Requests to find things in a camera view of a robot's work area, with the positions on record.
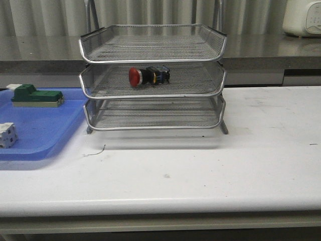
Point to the white appliance on counter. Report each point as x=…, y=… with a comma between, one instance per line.
x=302, y=18

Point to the red emergency stop button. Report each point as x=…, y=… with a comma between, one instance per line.
x=153, y=75

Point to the white electrical switch block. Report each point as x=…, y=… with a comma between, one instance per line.
x=8, y=135

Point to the grey back counter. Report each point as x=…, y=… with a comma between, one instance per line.
x=250, y=60

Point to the silver metal rack frame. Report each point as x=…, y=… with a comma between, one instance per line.
x=93, y=25

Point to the blue plastic tray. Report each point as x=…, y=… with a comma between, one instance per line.
x=42, y=131

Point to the silver mesh tray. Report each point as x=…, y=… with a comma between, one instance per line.
x=155, y=113
x=152, y=43
x=187, y=79

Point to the green terminal block module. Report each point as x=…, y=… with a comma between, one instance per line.
x=26, y=95

